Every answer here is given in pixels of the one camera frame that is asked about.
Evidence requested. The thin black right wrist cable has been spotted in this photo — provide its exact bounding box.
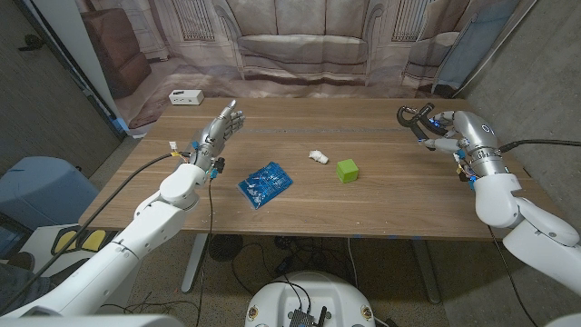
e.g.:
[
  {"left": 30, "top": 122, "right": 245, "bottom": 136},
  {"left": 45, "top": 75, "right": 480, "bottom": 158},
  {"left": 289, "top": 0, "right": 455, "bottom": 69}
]
[{"left": 487, "top": 224, "right": 542, "bottom": 327}]

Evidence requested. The black door handle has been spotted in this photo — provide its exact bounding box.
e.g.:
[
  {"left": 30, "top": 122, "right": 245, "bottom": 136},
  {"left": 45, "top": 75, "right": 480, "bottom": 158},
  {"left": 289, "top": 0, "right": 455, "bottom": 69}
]
[{"left": 17, "top": 35, "right": 46, "bottom": 52}]

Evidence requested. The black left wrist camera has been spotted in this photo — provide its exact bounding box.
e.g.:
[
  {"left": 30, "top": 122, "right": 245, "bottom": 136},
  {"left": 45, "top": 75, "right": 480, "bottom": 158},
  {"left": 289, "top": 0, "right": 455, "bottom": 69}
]
[{"left": 211, "top": 157, "right": 227, "bottom": 181}]

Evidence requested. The blue-grey leaning panel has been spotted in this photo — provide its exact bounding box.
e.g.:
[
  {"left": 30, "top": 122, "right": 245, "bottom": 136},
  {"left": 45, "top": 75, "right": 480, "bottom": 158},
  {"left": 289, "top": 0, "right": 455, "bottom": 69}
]
[{"left": 430, "top": 0, "right": 521, "bottom": 94}]

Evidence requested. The white floor cable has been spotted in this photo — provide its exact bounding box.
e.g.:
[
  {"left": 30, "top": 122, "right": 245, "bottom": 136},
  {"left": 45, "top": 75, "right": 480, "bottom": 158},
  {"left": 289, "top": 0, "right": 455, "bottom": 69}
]
[{"left": 347, "top": 238, "right": 360, "bottom": 290}]

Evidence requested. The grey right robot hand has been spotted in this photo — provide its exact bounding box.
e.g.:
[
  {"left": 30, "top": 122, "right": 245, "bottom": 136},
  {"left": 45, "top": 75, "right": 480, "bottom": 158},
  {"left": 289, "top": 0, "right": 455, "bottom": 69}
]
[{"left": 417, "top": 108, "right": 500, "bottom": 159}]

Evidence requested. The person leg in jeans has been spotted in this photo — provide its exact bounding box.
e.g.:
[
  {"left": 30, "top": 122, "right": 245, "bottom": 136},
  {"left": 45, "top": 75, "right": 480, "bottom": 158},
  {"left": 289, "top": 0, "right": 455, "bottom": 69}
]
[{"left": 0, "top": 252, "right": 52, "bottom": 315}]

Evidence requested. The blue gel bag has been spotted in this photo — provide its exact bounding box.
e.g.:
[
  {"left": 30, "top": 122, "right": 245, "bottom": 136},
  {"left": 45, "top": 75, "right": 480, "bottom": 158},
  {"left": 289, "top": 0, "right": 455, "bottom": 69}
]
[{"left": 236, "top": 161, "right": 294, "bottom": 211}]

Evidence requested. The black round floor fan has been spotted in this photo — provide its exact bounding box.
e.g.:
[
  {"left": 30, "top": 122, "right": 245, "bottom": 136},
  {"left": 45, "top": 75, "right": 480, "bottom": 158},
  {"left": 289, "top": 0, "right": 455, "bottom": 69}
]
[{"left": 207, "top": 233, "right": 244, "bottom": 263}]

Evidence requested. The printed living room backdrop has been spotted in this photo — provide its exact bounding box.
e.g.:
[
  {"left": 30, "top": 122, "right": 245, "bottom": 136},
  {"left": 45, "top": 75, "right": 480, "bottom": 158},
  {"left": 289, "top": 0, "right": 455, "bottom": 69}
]
[{"left": 74, "top": 0, "right": 539, "bottom": 138}]

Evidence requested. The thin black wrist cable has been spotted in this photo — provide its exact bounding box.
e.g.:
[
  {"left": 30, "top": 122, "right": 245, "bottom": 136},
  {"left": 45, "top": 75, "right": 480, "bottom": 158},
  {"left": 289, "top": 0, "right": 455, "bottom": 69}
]
[
  {"left": 197, "top": 179, "right": 214, "bottom": 327},
  {"left": 487, "top": 224, "right": 542, "bottom": 327}
]

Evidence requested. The thin black left wrist cable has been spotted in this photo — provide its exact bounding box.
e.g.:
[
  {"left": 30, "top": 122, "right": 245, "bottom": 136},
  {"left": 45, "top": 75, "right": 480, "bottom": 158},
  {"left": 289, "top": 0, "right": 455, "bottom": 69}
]
[{"left": 197, "top": 179, "right": 214, "bottom": 327}]

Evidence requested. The black grip strengthener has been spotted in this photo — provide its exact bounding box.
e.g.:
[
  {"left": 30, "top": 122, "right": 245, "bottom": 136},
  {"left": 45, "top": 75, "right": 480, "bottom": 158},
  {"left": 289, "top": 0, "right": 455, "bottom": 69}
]
[{"left": 396, "top": 102, "right": 448, "bottom": 142}]

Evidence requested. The green cube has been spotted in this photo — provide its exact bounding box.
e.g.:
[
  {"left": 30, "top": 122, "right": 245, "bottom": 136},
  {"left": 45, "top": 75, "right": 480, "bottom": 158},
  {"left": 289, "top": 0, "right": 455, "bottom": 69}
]
[{"left": 336, "top": 158, "right": 360, "bottom": 184}]

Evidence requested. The white power outlet box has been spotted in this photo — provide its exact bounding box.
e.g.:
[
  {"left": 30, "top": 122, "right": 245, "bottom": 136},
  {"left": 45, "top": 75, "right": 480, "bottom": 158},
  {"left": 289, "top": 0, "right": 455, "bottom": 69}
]
[{"left": 168, "top": 89, "right": 205, "bottom": 106}]

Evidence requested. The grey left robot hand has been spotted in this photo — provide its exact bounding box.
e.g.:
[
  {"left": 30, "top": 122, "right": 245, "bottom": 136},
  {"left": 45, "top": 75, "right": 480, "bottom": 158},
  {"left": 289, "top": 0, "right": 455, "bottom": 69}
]
[{"left": 188, "top": 99, "right": 247, "bottom": 173}]

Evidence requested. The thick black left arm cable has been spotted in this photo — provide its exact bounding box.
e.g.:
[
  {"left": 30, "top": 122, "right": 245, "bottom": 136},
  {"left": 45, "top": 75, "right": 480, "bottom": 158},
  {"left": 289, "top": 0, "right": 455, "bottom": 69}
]
[{"left": 0, "top": 152, "right": 192, "bottom": 314}]

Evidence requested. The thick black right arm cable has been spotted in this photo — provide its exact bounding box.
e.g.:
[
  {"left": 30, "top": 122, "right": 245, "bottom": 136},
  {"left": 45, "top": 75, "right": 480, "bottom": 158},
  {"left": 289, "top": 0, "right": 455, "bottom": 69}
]
[{"left": 497, "top": 138, "right": 581, "bottom": 154}]

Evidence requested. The black floor cable tangle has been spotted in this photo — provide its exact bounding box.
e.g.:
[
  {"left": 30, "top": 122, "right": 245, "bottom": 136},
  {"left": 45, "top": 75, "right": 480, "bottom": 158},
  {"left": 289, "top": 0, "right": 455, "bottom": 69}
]
[{"left": 230, "top": 235, "right": 350, "bottom": 296}]

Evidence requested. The white board with yellow marks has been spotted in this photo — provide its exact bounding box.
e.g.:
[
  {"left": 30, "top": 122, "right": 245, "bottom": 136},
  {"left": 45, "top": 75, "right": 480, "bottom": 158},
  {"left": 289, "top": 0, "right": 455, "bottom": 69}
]
[{"left": 20, "top": 223, "right": 142, "bottom": 278}]

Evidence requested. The blue plastic bin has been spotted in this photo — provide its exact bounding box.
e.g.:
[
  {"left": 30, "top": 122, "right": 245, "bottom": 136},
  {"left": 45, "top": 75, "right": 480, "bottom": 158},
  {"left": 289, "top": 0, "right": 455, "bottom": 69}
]
[{"left": 0, "top": 155, "right": 87, "bottom": 233}]

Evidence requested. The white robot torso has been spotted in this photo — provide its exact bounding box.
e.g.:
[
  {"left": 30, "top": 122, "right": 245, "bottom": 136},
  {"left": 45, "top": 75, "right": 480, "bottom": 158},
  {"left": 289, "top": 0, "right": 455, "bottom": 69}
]
[{"left": 244, "top": 271, "right": 377, "bottom": 327}]

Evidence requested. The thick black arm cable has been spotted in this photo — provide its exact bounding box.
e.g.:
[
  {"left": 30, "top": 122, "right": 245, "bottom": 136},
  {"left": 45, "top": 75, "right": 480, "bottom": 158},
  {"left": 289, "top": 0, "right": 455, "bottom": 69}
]
[
  {"left": 497, "top": 138, "right": 581, "bottom": 154},
  {"left": 0, "top": 152, "right": 192, "bottom": 314}
]

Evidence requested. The grey metal table leg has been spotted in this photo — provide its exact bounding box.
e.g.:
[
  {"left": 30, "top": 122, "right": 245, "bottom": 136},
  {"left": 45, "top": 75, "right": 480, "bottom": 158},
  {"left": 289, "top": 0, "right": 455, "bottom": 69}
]
[
  {"left": 180, "top": 233, "right": 209, "bottom": 294},
  {"left": 410, "top": 239, "right": 442, "bottom": 305}
]

